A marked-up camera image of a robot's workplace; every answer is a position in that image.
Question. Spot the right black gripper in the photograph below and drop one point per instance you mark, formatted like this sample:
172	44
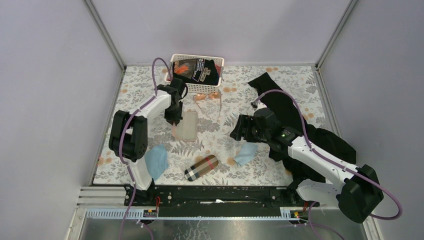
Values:
244	121

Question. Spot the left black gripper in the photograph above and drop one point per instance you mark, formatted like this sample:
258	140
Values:
175	118

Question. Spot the pink glasses case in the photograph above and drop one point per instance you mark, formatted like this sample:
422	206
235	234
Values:
187	129

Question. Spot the blue cleaning cloth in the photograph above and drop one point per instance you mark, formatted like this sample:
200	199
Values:
156	160
245	154

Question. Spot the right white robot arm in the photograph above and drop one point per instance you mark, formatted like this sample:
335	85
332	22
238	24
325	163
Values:
349	188

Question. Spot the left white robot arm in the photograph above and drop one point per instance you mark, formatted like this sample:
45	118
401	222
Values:
128	137

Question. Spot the orange lens sunglasses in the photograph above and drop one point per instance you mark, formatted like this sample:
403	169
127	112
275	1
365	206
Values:
210	104

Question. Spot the black garment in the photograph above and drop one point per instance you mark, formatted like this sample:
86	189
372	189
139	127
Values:
288	116

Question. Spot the white plastic basket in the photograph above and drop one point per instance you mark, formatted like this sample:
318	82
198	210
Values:
198	88

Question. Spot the black packaged items in basket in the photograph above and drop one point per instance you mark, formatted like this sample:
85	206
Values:
196	71

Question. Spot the plaid glasses case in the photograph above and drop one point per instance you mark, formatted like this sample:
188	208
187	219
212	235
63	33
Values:
201	168

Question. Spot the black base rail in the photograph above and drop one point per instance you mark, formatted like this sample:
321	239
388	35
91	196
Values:
216	201

